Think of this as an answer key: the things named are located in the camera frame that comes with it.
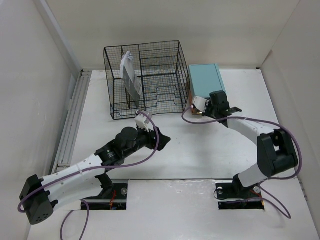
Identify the aluminium rail frame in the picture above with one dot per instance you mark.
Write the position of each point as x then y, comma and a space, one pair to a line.
66, 143

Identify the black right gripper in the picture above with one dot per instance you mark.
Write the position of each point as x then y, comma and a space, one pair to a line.
208, 104

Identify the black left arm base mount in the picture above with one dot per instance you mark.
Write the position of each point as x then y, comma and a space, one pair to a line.
113, 199

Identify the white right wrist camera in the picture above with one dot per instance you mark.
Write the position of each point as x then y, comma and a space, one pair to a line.
200, 103

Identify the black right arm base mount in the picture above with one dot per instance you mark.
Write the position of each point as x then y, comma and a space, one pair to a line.
246, 199

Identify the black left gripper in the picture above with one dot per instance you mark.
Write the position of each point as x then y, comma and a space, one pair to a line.
151, 137

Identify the blue orange drawer box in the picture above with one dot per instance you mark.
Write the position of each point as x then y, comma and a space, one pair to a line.
204, 79

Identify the black wire mesh desk organizer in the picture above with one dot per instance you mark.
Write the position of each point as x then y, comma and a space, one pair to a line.
163, 72

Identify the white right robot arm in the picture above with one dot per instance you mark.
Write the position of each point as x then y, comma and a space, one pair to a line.
275, 148

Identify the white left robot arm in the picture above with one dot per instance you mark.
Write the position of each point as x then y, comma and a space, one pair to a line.
41, 196

